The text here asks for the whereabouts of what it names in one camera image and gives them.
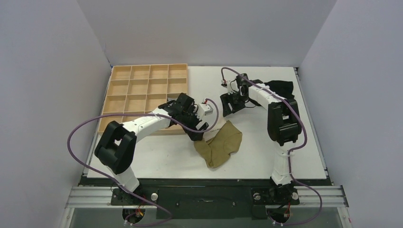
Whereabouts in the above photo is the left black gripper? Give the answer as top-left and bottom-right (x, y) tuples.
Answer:
(180, 106), (208, 141)

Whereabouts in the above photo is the olive and cream underwear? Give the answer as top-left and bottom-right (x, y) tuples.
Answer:
(193, 121), (243, 169)

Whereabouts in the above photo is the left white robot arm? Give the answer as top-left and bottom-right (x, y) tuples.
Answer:
(95, 93), (218, 204)

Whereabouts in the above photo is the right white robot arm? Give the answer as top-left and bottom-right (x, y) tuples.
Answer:
(220, 74), (302, 203)

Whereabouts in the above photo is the rolled striped grey underwear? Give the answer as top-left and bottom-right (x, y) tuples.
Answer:
(167, 97), (176, 104)

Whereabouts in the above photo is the black underwear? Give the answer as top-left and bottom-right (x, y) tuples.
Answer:
(264, 80), (295, 99)

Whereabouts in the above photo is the wooden compartment tray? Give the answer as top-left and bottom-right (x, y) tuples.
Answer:
(97, 64), (188, 134)

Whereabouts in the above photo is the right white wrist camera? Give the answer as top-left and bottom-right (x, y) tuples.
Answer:
(221, 81), (238, 95)

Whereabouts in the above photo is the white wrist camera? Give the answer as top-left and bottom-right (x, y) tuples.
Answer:
(196, 103), (214, 120)
(221, 81), (238, 95)

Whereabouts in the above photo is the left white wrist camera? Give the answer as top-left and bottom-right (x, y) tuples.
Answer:
(196, 103), (214, 120)

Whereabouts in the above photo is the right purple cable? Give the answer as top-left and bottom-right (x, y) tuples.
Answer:
(220, 66), (323, 227)

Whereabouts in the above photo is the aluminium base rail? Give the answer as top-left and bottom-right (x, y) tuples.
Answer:
(61, 177), (352, 228)

